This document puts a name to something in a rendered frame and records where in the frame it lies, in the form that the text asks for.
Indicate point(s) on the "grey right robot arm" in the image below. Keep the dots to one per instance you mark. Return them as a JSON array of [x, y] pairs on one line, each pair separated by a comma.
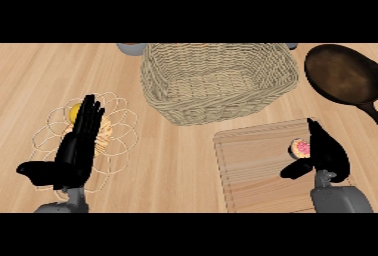
[[340, 198]]

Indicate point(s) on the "yellow lemon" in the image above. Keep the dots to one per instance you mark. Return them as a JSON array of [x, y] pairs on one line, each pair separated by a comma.
[[76, 112]]

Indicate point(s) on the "grey bowl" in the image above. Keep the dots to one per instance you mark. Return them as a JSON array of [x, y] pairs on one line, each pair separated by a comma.
[[132, 48]]

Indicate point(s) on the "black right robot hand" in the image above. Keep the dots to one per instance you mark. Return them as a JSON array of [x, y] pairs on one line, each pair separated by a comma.
[[327, 153]]

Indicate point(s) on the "small grey object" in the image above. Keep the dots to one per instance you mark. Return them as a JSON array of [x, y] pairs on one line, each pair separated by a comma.
[[291, 45]]

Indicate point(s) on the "beige wicker basket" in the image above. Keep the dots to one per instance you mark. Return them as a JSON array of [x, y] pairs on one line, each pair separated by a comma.
[[216, 83]]

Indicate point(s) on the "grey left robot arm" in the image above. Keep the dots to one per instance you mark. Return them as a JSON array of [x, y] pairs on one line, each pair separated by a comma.
[[68, 203]]

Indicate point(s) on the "tan croissant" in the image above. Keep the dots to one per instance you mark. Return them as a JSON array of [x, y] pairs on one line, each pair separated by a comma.
[[104, 136]]

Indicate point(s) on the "pale wooden cutting board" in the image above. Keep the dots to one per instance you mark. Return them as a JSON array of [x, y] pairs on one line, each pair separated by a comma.
[[260, 170]]

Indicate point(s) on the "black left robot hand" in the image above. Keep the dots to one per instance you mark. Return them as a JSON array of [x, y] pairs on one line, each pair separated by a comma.
[[78, 146]]

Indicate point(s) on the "dark brown frying pan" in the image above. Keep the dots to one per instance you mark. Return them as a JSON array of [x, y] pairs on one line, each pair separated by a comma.
[[341, 76]]

